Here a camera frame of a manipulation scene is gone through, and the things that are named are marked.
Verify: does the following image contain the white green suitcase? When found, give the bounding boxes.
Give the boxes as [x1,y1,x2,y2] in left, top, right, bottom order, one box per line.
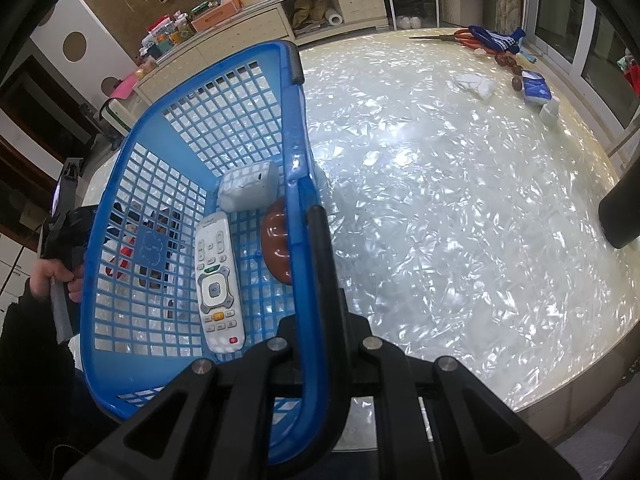
[97,95,141,136]

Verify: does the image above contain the crumpled white tissue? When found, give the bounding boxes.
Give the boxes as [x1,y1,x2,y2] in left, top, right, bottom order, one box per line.
[452,72,493,100]

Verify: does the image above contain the black bottle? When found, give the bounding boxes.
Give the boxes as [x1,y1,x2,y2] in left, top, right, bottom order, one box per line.
[599,160,640,250]

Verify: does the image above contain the blue striped sock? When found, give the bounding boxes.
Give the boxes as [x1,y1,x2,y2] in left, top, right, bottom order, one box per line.
[467,25,525,55]

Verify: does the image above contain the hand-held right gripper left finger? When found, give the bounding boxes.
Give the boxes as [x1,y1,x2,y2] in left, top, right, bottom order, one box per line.
[62,316,306,480]

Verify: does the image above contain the brown wooden massage comb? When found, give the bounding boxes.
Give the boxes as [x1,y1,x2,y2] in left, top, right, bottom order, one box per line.
[261,197,296,286]

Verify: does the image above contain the blue tissue pack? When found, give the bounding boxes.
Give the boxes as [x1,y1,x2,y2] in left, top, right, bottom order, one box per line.
[521,71,553,106]

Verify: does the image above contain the white charger box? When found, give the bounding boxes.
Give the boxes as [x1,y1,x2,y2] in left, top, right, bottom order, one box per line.
[217,160,280,212]

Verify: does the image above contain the small white cup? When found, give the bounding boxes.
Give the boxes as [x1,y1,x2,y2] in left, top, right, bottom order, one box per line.
[540,100,561,130]

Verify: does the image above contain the blue plastic basket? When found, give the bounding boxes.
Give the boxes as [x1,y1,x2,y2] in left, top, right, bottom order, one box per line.
[80,40,351,476]

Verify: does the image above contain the person's left forearm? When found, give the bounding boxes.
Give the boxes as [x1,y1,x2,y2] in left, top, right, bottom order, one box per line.
[0,280,121,480]

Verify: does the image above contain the person's left hand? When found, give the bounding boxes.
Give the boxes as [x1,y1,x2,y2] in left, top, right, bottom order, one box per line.
[30,259,86,306]

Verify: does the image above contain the pink box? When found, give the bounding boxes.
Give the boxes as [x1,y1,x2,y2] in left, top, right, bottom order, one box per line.
[191,0,242,32]

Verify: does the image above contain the glass sliding door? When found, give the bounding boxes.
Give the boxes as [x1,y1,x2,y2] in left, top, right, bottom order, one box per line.
[520,0,640,171]

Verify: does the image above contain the white remote control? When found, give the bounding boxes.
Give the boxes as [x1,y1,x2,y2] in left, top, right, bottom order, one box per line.
[194,211,246,354]

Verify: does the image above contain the red handled scissors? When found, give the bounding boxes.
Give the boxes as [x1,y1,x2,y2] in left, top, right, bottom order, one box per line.
[407,27,488,53]

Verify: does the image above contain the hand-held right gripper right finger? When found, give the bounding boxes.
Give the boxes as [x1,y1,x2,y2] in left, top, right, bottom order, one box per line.
[342,310,583,480]

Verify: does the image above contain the red garment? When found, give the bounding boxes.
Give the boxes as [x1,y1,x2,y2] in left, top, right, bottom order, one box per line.
[620,57,640,96]

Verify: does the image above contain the pink cloth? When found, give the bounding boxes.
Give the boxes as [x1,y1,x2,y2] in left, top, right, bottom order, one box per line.
[109,72,138,101]

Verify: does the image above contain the cream television cabinet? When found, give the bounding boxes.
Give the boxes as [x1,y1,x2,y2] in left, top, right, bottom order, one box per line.
[132,0,391,106]

